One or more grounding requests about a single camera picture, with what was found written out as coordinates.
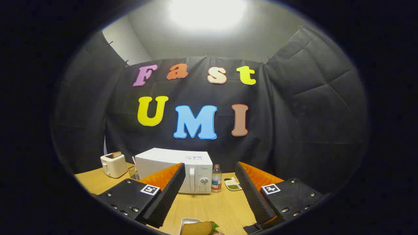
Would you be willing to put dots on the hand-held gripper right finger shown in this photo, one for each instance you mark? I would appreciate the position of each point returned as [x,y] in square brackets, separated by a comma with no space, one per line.
[253,195]

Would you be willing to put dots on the cream toaster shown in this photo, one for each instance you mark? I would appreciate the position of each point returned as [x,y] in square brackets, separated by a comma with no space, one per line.
[114,168]

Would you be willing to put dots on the clear plastic drink bottle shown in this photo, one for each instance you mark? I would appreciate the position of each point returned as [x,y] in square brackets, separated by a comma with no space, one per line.
[216,179]

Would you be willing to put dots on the black backdrop cloth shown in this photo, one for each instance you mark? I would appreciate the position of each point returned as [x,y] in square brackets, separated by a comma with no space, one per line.
[294,114]

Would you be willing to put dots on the brown bread lettuce sandwich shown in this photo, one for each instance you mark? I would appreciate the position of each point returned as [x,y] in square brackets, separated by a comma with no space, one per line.
[197,228]

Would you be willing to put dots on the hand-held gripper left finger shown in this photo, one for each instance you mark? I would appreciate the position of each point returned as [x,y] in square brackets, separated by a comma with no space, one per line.
[165,199]

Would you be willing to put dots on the toast slice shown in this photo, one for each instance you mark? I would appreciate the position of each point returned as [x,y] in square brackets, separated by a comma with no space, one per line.
[117,154]

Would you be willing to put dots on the white ribbed food tray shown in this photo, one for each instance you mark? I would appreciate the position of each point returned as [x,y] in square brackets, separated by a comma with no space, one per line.
[186,221]

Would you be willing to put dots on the white microwave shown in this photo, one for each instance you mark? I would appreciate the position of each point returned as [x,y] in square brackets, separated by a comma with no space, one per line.
[163,156]

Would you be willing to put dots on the white divided bean dish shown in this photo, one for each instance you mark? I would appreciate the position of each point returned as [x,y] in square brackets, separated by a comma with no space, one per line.
[233,186]

